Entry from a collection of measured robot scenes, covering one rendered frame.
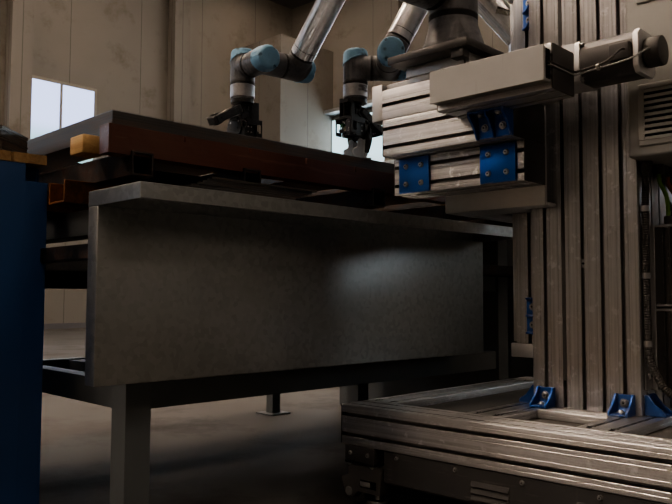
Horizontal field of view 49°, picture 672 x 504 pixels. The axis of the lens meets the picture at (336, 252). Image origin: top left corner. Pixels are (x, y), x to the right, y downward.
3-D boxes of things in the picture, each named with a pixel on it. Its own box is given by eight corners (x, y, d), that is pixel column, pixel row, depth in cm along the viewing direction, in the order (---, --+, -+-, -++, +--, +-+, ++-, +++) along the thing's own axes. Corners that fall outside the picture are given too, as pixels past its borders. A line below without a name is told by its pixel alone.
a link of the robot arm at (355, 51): (370, 45, 223) (342, 46, 223) (370, 81, 223) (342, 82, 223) (369, 54, 231) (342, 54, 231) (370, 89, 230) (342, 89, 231)
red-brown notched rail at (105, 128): (99, 154, 153) (99, 125, 154) (521, 216, 267) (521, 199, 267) (108, 151, 151) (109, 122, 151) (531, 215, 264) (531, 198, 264)
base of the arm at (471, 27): (498, 58, 176) (497, 17, 177) (462, 42, 165) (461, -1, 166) (445, 71, 187) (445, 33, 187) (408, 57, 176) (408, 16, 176)
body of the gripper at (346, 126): (334, 138, 225) (334, 99, 225) (354, 142, 231) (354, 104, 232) (352, 134, 219) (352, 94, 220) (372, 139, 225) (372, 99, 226)
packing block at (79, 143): (69, 155, 160) (70, 137, 160) (91, 158, 163) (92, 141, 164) (82, 151, 156) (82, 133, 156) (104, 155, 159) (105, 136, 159)
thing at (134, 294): (84, 385, 145) (88, 206, 147) (473, 352, 236) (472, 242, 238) (93, 387, 142) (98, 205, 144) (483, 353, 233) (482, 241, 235)
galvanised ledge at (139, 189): (88, 206, 147) (88, 191, 147) (472, 242, 238) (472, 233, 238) (140, 197, 133) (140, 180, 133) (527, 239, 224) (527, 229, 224)
